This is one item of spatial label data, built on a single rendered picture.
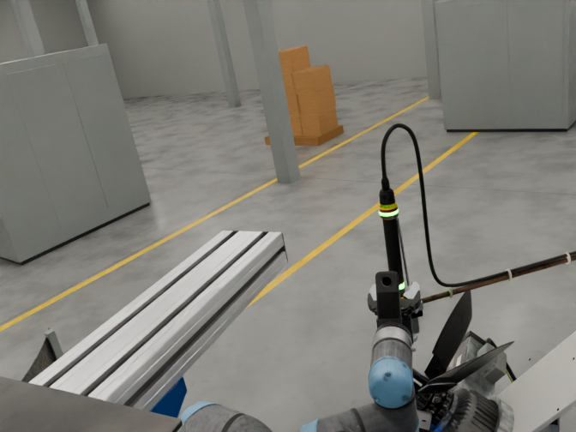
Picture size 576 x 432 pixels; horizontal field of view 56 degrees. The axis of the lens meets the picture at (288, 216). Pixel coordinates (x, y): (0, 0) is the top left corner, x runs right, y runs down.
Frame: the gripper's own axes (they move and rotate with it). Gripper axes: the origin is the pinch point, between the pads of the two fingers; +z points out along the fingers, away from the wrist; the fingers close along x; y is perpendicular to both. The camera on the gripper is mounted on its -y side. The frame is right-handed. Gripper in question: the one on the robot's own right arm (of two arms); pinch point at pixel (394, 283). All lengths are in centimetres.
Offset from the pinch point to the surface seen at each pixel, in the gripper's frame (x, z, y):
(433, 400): 5.2, 15.9, 46.0
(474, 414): 16, 13, 48
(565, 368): 39, 17, 36
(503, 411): 23, 15, 49
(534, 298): 75, 265, 160
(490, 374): 23, 37, 53
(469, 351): 17, 46, 51
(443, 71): 44, 768, 53
